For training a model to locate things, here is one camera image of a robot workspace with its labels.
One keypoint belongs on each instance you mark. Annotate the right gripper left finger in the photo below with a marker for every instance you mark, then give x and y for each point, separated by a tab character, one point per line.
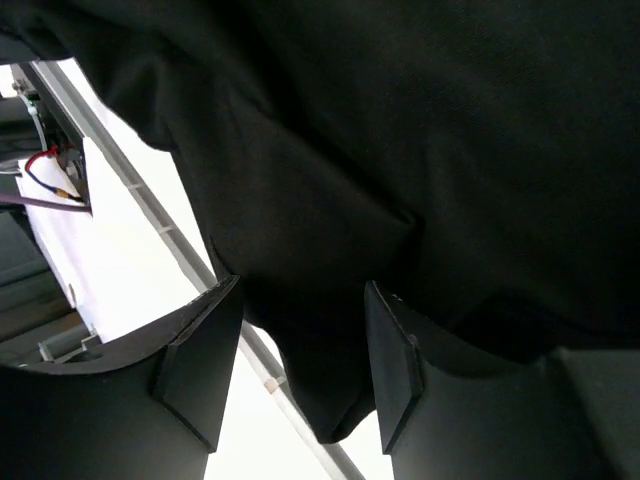
148	405

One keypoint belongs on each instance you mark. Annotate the black skirt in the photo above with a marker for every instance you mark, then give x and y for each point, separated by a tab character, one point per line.
478	159

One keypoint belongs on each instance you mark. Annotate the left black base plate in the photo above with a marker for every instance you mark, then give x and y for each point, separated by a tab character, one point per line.
42	155

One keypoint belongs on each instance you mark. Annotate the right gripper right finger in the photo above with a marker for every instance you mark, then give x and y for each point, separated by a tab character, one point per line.
449	410

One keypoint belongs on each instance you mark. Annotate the aluminium table rail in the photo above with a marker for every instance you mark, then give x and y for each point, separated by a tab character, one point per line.
333	458

